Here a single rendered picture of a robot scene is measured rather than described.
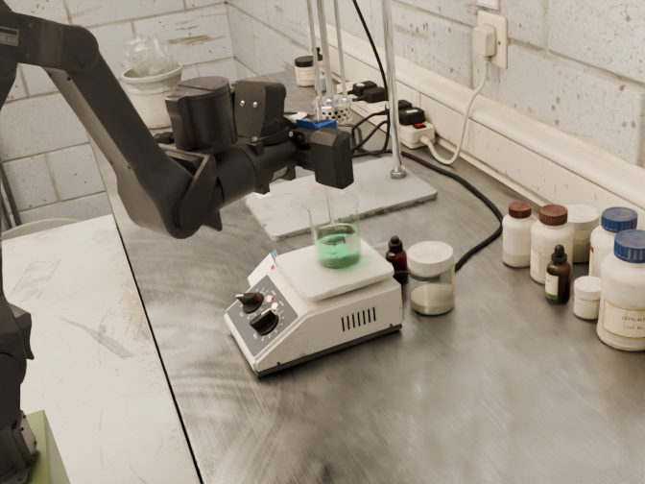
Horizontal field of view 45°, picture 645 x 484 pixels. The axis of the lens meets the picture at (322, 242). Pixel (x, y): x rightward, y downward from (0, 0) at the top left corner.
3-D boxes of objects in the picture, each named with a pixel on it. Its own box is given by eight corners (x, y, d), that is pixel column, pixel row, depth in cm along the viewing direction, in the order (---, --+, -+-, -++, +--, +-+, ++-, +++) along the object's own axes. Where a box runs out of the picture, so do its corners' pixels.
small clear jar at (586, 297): (566, 314, 97) (567, 284, 95) (583, 301, 99) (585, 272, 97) (593, 325, 95) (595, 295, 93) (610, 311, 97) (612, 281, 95)
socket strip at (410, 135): (411, 150, 151) (410, 129, 149) (337, 100, 185) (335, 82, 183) (436, 144, 153) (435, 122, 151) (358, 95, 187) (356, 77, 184)
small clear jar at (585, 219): (603, 249, 110) (606, 207, 107) (590, 268, 106) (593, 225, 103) (562, 241, 113) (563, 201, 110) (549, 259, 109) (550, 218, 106)
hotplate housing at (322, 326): (256, 382, 92) (246, 326, 88) (226, 328, 103) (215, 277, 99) (421, 326, 98) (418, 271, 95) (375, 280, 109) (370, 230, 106)
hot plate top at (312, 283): (306, 304, 91) (306, 298, 91) (273, 262, 101) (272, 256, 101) (397, 276, 94) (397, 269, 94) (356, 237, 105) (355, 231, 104)
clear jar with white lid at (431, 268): (418, 321, 99) (415, 267, 96) (404, 298, 105) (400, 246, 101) (463, 311, 100) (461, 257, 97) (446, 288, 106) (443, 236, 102)
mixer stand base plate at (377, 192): (273, 242, 123) (272, 235, 123) (240, 197, 140) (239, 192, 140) (440, 197, 131) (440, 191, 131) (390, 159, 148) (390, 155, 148)
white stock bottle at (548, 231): (578, 270, 106) (581, 204, 101) (564, 289, 102) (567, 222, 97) (537, 262, 109) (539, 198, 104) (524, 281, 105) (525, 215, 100)
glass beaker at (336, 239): (367, 251, 100) (361, 190, 96) (362, 276, 94) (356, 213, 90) (313, 252, 101) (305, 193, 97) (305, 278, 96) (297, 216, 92)
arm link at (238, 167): (214, 242, 78) (198, 157, 74) (179, 229, 82) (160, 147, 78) (262, 215, 83) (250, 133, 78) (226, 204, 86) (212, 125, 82)
